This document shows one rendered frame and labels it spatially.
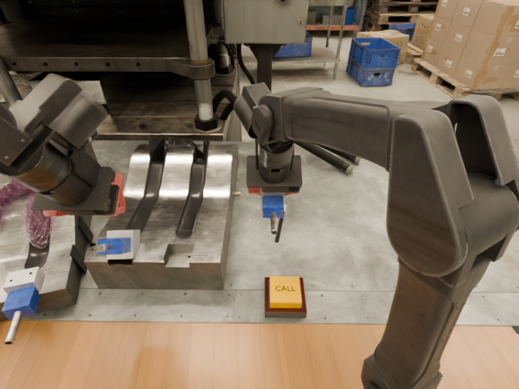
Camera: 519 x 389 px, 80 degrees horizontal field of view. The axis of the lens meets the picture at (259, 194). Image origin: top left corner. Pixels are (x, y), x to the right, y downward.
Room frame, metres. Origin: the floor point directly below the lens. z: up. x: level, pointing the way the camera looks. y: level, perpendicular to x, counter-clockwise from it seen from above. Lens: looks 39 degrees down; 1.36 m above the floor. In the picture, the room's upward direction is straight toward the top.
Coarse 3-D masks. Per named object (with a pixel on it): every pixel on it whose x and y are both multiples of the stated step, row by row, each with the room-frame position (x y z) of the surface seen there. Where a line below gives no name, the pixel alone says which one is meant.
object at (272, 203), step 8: (272, 192) 0.50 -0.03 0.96; (280, 192) 0.50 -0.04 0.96; (264, 200) 0.49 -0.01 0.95; (272, 200) 0.49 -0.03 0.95; (280, 200) 0.49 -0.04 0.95; (264, 208) 0.46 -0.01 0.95; (272, 208) 0.46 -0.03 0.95; (280, 208) 0.46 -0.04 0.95; (264, 216) 0.46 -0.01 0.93; (272, 216) 0.45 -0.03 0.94; (280, 216) 0.46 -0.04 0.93; (272, 224) 0.43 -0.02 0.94; (272, 232) 0.41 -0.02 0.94
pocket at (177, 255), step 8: (168, 248) 0.42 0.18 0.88; (176, 248) 0.42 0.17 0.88; (184, 248) 0.42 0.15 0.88; (192, 248) 0.42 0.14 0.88; (168, 256) 0.41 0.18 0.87; (176, 256) 0.41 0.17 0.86; (184, 256) 0.41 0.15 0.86; (168, 264) 0.39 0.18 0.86; (176, 264) 0.39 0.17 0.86; (184, 264) 0.39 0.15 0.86
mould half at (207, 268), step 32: (224, 160) 0.67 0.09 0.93; (128, 192) 0.59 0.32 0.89; (160, 192) 0.59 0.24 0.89; (224, 192) 0.59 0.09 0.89; (160, 224) 0.48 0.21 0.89; (224, 224) 0.48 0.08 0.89; (96, 256) 0.39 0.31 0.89; (160, 256) 0.39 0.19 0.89; (192, 256) 0.39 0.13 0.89; (224, 256) 0.43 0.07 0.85; (128, 288) 0.38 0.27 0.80; (160, 288) 0.38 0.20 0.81; (192, 288) 0.38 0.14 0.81
